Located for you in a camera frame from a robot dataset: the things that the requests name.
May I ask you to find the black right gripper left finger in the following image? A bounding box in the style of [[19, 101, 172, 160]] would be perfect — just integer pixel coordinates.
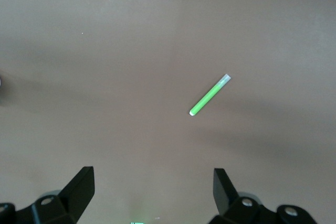
[[14, 166, 96, 224]]

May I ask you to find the green marker pen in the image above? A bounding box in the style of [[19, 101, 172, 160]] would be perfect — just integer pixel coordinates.
[[188, 73, 232, 117]]

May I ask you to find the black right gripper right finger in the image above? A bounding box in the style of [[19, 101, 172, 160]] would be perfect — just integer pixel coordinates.
[[207, 167, 279, 224]]

